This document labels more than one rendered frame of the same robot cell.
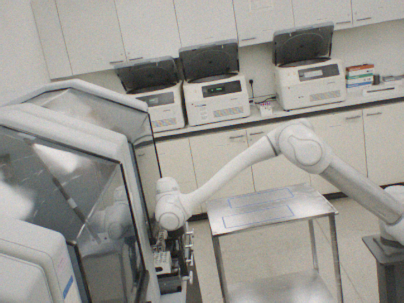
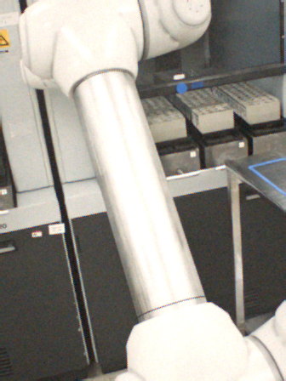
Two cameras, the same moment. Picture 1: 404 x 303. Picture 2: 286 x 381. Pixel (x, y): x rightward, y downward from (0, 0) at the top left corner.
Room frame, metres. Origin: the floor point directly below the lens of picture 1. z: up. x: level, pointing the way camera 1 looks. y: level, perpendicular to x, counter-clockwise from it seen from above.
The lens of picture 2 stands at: (1.56, -1.36, 1.48)
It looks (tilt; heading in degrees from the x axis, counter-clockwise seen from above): 26 degrees down; 77
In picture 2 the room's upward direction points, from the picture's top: 7 degrees counter-clockwise
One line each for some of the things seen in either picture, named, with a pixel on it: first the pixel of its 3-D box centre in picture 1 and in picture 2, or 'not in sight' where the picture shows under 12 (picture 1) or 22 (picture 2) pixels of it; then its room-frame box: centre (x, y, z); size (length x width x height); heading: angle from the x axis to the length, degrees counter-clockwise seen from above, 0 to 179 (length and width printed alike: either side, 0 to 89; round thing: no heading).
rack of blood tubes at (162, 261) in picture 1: (136, 268); not in sight; (1.88, 0.36, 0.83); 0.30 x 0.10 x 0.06; 87
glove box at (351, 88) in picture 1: (356, 86); not in sight; (4.55, -1.57, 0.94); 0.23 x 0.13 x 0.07; 92
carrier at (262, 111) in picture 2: not in sight; (261, 111); (2.34, 0.24, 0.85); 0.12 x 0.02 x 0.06; 176
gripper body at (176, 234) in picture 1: (177, 235); not in sight; (1.87, 0.17, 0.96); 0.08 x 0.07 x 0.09; 177
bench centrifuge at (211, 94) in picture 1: (213, 79); not in sight; (4.46, -0.22, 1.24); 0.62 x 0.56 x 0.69; 178
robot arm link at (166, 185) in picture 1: (168, 196); not in sight; (1.86, 0.17, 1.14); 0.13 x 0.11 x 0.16; 1
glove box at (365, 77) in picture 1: (358, 77); not in sight; (4.55, -1.59, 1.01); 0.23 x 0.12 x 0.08; 87
